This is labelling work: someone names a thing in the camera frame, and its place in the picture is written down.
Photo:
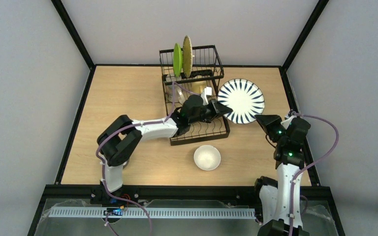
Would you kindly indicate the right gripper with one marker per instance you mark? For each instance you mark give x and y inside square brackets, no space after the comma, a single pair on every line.
[272,126]

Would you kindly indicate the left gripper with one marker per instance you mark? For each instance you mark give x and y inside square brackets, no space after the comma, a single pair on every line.
[214,108]

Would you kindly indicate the blue striped white plate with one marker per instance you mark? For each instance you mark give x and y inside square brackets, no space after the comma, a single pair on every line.
[245,99]

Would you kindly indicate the yellow mug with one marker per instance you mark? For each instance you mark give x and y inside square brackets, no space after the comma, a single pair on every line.
[198,87]

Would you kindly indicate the clear glass cup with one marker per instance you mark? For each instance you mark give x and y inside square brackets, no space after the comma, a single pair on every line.
[174,93]

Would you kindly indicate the white ceramic bowl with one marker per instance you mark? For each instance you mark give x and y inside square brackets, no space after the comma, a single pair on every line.
[207,157]

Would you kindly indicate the round bamboo tray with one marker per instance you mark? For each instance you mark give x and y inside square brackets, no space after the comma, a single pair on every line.
[187,56]

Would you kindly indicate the green plate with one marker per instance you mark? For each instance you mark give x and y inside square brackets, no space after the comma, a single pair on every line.
[177,60]

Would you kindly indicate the white bowl dark rim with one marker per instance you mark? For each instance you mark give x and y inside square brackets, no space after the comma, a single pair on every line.
[125,164]

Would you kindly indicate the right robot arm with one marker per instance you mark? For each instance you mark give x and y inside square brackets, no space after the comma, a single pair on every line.
[280,198]

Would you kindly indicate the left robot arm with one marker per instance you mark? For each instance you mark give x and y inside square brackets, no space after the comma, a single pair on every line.
[117,143]

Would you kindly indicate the left circuit board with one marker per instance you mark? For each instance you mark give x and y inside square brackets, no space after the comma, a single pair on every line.
[115,211]

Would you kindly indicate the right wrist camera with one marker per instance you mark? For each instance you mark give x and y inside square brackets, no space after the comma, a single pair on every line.
[288,119]

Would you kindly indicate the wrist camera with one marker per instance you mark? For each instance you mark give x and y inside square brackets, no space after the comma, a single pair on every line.
[288,119]
[206,92]

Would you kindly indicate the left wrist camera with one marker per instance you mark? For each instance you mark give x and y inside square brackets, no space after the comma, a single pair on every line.
[206,92]

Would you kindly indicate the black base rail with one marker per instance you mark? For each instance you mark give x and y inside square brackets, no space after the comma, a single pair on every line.
[237,196]

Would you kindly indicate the white slotted cable duct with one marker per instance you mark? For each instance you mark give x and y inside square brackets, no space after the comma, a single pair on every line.
[155,213]

